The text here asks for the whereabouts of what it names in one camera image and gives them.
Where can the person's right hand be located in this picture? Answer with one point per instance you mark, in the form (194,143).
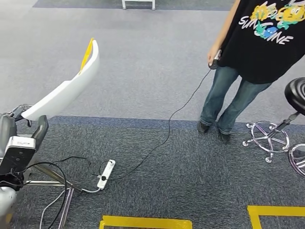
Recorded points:
(211,53)

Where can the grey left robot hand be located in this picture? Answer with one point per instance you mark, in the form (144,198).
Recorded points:
(7,126)

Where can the black handheld remote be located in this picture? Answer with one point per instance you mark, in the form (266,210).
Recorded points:
(215,62)

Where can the white trim part yellow strip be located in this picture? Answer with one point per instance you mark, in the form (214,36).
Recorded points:
(62,94)

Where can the person's right forearm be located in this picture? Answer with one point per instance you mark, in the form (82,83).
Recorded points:
(226,25)

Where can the white table legs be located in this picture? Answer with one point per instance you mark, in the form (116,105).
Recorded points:
(138,2)

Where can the black stool chrome base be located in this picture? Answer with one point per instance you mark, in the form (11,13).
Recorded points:
(297,93)

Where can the white power strip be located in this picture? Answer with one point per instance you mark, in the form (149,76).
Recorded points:
(105,173)

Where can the yellow floor tape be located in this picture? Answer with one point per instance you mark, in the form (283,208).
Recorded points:
(142,222)
(274,210)

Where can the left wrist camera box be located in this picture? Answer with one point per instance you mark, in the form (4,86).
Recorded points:
(16,158)

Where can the chrome leg frame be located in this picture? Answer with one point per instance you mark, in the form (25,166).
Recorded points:
(54,177)

